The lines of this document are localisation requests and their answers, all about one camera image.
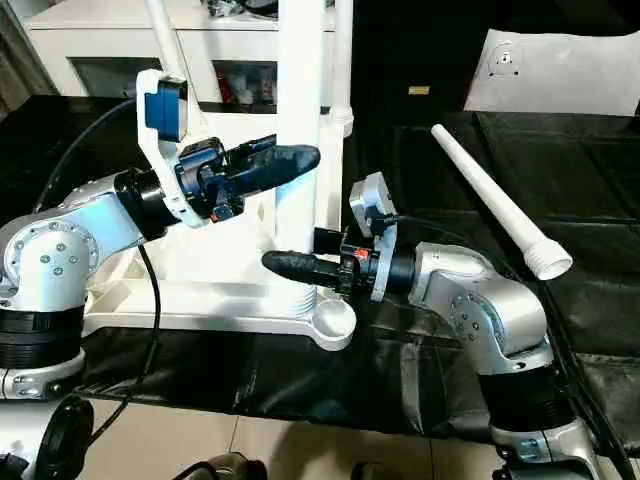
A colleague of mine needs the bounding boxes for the white plastic table top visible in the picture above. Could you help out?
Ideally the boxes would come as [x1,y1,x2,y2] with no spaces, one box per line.
[79,102,358,352]

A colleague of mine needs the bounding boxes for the white plastic table leg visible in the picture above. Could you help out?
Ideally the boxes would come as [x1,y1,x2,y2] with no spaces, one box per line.
[429,124,574,281]
[144,0,189,84]
[273,0,327,317]
[331,0,355,140]

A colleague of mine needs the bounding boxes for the white glass-door cabinet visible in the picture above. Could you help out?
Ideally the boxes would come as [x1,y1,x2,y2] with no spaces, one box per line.
[22,0,337,114]

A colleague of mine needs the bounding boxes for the black box with gold label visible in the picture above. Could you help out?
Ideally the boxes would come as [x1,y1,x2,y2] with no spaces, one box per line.
[352,0,491,114]

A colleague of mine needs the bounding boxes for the dark left robot foot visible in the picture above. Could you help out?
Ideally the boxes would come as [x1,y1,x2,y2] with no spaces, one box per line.
[187,452,269,480]

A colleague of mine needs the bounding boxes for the beige curtain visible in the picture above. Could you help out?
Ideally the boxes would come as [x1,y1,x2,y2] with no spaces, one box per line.
[0,0,61,121]

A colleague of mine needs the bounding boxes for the white panel with screw holes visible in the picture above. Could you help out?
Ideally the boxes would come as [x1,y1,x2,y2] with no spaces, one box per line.
[462,27,640,117]

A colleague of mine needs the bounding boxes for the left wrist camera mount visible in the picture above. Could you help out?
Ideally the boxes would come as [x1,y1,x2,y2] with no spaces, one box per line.
[135,68,215,230]

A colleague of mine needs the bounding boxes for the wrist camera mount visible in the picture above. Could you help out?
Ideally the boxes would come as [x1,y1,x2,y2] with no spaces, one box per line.
[348,171,400,305]
[135,68,215,230]

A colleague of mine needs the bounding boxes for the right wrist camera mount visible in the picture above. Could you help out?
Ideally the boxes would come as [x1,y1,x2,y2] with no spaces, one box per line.
[348,171,400,305]

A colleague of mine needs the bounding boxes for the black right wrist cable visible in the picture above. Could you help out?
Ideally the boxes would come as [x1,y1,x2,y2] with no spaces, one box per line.
[384,212,636,480]

